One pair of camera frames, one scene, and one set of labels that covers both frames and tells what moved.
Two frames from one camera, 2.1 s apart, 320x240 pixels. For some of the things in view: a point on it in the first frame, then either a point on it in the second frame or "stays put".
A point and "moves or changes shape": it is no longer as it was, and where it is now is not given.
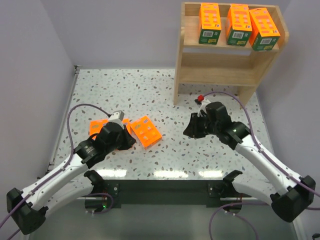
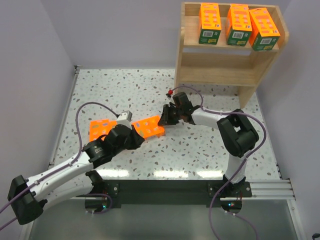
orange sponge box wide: (96, 125) stays put
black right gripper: (196, 125) to (171, 114)
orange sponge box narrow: (209, 27) stays put
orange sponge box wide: (145, 131) moves or changes shape
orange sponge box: (264, 35) stays put
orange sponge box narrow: (238, 26) stays put
